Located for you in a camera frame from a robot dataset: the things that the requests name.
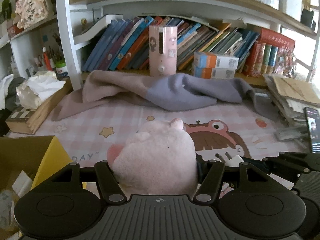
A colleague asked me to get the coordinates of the small white charger plug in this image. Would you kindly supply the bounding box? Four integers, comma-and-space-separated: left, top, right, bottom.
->
215, 152, 244, 167

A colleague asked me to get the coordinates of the pink plush toy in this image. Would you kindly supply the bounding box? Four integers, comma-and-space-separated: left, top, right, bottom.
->
107, 118, 198, 197

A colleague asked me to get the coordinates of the white power adapter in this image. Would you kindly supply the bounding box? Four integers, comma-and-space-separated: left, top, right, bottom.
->
12, 171, 33, 198

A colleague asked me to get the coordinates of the pink cartoon table mat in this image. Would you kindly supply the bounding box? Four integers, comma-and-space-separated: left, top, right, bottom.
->
7, 100, 311, 198

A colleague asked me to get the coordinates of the black smartphone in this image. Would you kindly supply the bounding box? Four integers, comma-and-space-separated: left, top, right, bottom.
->
304, 107, 320, 153

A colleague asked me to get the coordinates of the stack of papers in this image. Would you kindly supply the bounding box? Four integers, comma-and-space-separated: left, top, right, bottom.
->
263, 74, 319, 129

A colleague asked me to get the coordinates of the orange white box lower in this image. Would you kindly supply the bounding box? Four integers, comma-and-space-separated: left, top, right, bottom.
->
192, 65, 235, 79

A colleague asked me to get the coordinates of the orange white box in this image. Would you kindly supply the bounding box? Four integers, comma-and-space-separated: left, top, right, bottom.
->
194, 51, 239, 69
192, 65, 235, 79

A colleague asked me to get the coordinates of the grey pink cloth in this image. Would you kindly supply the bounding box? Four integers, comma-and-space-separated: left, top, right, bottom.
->
52, 70, 278, 121

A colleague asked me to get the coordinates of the red boxed book set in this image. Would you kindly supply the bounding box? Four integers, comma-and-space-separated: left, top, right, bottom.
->
243, 24, 296, 77

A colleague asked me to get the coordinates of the orange white box upper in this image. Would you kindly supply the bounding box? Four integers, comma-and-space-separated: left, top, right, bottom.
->
194, 51, 239, 69

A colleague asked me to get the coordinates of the pink cylindrical holder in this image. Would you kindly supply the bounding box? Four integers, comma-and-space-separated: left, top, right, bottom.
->
149, 25, 177, 77

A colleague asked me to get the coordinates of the row of leaning books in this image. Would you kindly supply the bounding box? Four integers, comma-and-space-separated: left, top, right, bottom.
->
74, 15, 260, 72

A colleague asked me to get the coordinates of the yellow cardboard box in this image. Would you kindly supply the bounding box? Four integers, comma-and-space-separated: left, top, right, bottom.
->
0, 135, 87, 238

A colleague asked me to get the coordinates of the wooden chess board box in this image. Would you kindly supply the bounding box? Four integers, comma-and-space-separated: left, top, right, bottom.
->
5, 79, 73, 134

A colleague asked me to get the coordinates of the white tissue bag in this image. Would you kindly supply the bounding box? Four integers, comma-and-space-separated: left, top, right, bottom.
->
16, 71, 66, 110

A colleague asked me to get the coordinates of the white bookshelf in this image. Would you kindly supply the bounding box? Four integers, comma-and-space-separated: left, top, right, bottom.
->
0, 0, 320, 91

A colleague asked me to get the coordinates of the pink plush doll ornament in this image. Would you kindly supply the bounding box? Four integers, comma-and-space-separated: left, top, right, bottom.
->
15, 0, 54, 29

